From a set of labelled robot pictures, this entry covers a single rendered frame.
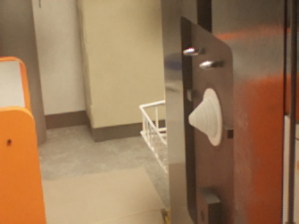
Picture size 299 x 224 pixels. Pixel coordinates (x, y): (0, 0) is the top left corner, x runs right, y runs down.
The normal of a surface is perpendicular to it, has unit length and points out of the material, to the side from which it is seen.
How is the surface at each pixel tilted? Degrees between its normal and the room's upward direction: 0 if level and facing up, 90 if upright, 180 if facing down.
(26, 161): 90
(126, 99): 90
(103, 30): 90
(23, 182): 90
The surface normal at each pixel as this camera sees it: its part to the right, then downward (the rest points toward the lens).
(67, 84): 0.21, 0.31
